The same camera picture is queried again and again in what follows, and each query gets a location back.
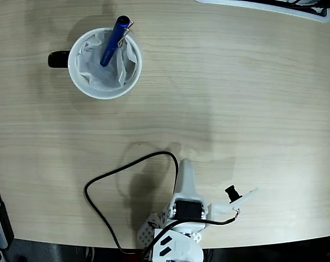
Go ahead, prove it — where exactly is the crumpled white paper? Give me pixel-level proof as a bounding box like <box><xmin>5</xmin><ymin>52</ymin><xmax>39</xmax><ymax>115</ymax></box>
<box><xmin>76</xmin><ymin>30</ymin><xmax>137</xmax><ymax>91</ymax></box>

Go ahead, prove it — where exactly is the white flat tray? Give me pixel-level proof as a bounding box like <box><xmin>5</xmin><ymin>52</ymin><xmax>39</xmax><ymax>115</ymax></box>
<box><xmin>195</xmin><ymin>0</ymin><xmax>330</xmax><ymax>23</ymax></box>

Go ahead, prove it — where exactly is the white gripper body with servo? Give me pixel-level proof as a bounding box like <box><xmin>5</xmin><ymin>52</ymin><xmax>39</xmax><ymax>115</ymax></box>
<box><xmin>162</xmin><ymin>196</ymin><xmax>214</xmax><ymax>224</ymax></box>

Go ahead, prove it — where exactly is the white mug with black handle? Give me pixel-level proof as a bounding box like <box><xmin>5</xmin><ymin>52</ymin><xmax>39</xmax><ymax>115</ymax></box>
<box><xmin>47</xmin><ymin>27</ymin><xmax>143</xmax><ymax>100</ymax></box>

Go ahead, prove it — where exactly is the blue pen with metal clip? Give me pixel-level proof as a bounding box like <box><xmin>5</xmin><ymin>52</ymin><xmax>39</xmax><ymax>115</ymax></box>
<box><xmin>99</xmin><ymin>15</ymin><xmax>135</xmax><ymax>67</ymax></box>

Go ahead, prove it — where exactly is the wrist camera on white mount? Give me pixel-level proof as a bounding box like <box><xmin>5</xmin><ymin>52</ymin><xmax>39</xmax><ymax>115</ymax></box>
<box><xmin>210</xmin><ymin>184</ymin><xmax>259</xmax><ymax>219</ymax></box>

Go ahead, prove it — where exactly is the black camera cable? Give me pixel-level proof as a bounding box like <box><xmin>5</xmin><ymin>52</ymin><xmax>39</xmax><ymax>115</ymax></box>
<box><xmin>84</xmin><ymin>151</ymin><xmax>240</xmax><ymax>257</ymax></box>

